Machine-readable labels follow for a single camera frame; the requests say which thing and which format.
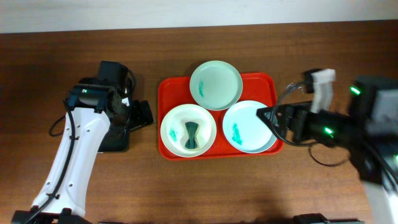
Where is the light blue plate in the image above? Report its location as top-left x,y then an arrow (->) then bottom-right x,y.
222,100 -> 277,154

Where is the cream white plate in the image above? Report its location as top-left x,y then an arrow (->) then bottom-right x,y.
160,104 -> 217,158

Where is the green yellow scrub sponge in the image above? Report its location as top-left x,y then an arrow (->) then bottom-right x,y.
185,121 -> 199,150

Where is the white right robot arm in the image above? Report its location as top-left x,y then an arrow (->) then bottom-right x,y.
256,76 -> 397,223

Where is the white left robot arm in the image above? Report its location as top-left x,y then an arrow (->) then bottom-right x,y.
11,84 -> 154,223

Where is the black plastic tray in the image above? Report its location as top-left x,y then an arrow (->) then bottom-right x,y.
98,128 -> 129,153

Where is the red plastic tray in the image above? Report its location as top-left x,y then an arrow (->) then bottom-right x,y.
158,72 -> 277,159

